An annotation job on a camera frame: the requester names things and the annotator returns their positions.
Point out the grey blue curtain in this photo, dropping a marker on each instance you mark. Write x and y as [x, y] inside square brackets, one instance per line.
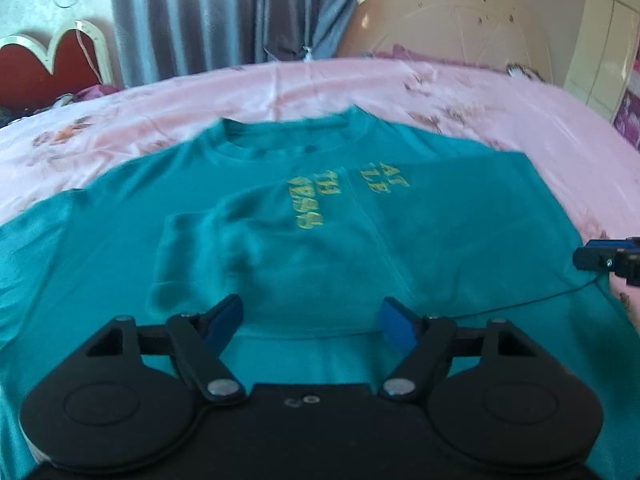
[225, 15]

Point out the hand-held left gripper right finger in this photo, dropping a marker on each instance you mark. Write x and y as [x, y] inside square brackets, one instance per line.
[397, 328]

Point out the teal t-shirt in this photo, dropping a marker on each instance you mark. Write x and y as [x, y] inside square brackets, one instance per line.
[310, 240]

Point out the magenta cloth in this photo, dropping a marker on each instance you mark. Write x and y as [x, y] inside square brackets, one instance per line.
[95, 92]

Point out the purple wall poster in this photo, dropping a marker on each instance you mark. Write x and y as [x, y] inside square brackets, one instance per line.
[629, 115]

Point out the cream wardrobe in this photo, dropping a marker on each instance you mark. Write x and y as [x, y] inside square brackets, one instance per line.
[600, 35]

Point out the beige round headboard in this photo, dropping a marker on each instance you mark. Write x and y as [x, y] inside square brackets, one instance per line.
[450, 20]

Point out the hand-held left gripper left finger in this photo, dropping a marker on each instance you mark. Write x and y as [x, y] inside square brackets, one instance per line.
[227, 321]

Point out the dark patterned small object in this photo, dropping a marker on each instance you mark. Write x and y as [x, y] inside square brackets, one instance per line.
[520, 71]

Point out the pink floral bed sheet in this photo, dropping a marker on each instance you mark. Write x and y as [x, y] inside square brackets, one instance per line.
[500, 110]

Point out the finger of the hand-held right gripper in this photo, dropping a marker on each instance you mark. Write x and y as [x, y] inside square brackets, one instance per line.
[600, 255]

